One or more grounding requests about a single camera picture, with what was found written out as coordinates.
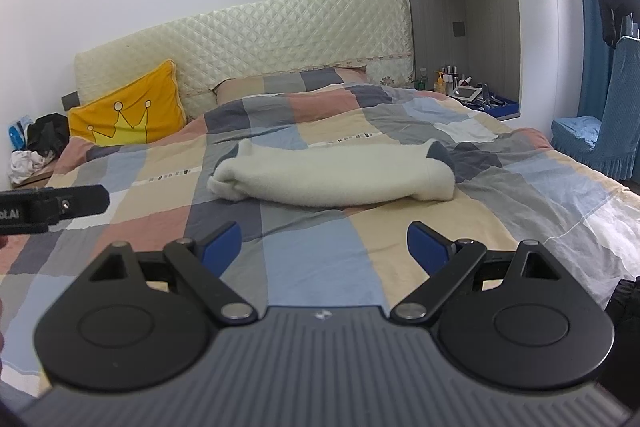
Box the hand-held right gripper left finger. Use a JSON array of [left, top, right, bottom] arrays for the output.
[[89, 221, 258, 327]]

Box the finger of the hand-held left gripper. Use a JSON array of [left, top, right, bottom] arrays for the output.
[[47, 186, 111, 228]]

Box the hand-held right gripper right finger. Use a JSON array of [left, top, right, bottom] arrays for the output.
[[390, 221, 563, 324]]

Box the cream sweater with blue stripes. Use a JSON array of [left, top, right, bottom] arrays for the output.
[[207, 139, 457, 208]]

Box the white clothes pile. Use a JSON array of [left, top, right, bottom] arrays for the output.
[[9, 149, 56, 185]]

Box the black clothes pile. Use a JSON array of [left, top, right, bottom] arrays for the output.
[[26, 113, 71, 155]]

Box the cardboard box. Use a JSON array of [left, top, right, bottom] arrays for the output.
[[9, 166, 60, 190]]

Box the blue plastic packet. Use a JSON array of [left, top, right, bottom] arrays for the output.
[[7, 118, 33, 152]]

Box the patchwork checked quilt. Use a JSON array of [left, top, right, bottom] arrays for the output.
[[0, 82, 640, 400]]

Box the yellow crown print pillow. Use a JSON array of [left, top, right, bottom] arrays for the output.
[[67, 59, 188, 146]]

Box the blue tray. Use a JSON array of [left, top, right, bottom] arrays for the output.
[[462, 88, 522, 120]]

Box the white tablet device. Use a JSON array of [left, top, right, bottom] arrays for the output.
[[451, 84, 485, 104]]

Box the checked bed pillow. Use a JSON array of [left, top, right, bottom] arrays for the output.
[[214, 67, 372, 108]]

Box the floral cushion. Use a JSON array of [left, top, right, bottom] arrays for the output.
[[367, 57, 417, 88]]

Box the cream quilted headboard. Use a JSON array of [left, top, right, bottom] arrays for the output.
[[75, 0, 413, 118]]

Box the blue covered chair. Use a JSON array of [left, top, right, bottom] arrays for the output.
[[550, 34, 640, 184]]

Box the black cloth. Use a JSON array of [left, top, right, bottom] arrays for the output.
[[602, 277, 640, 360]]

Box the blue curtain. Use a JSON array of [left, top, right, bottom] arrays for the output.
[[577, 0, 617, 118]]

